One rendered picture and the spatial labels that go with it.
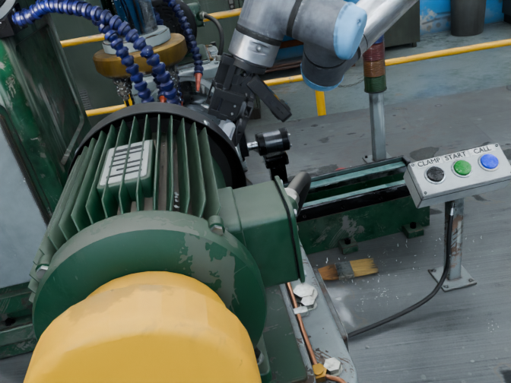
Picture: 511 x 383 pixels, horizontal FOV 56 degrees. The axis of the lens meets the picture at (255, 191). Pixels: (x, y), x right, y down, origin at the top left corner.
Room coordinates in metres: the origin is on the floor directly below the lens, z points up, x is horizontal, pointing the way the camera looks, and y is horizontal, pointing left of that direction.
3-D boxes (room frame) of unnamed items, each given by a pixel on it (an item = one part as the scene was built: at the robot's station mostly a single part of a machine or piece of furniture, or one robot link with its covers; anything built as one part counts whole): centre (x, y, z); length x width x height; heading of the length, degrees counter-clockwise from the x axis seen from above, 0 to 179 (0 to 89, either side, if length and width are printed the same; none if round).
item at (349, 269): (0.83, -0.13, 0.80); 0.21 x 0.05 x 0.01; 87
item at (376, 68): (1.30, -0.39, 1.10); 0.06 x 0.06 x 0.04
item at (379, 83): (1.30, -0.39, 1.05); 0.06 x 0.06 x 0.04
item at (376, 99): (1.30, -0.39, 1.01); 0.08 x 0.08 x 0.42; 4
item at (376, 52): (1.30, -0.39, 1.14); 0.06 x 0.06 x 0.04
